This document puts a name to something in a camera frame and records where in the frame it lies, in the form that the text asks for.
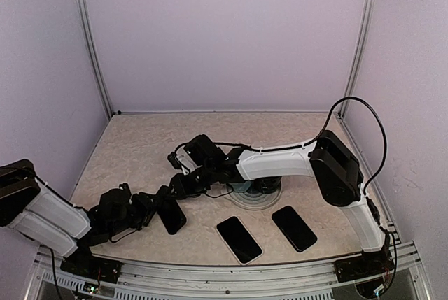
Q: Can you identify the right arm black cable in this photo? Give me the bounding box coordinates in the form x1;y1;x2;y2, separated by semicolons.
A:
316;96;389;203

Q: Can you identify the pink phone case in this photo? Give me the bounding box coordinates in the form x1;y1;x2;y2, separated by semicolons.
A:
216;215;264;265

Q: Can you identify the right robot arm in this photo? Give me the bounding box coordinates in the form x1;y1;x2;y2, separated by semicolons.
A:
167;130;390;275

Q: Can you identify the light blue mug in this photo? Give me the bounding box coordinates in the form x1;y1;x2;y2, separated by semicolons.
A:
231;181;252;193

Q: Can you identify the white grey ceramic plate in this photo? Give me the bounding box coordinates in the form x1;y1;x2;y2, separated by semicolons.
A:
225;189;281;211

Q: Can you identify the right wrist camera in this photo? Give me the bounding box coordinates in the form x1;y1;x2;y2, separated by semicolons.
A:
167;134;229;175

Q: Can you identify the black phone case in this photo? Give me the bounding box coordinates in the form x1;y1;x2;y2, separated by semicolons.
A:
271;204;319;253
155;198;188;236

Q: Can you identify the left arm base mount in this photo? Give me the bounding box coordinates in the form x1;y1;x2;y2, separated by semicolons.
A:
60;256;123;284

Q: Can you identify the right aluminium frame post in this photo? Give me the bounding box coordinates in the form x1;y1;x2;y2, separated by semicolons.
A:
344;0;375;97

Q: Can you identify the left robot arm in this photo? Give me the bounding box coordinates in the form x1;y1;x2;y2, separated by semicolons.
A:
1;159;155;276

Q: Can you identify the aluminium frame post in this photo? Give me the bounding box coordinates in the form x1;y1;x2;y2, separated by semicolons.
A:
344;0;375;97
76;0;114;120

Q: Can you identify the front aluminium rail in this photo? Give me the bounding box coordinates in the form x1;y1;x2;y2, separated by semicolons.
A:
24;242;431;300

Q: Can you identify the left aluminium frame post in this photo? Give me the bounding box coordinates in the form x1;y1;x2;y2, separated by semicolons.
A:
76;0;114;120

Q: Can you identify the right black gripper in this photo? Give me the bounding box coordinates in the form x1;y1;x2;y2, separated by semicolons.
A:
164;164;216;201

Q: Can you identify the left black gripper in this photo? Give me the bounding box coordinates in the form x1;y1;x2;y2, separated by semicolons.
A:
108;192;162;236

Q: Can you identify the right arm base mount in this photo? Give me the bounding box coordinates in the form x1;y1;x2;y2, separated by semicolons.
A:
334;256;395;283

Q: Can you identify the dark green mug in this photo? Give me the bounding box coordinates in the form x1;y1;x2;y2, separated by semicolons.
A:
253;176;281;194

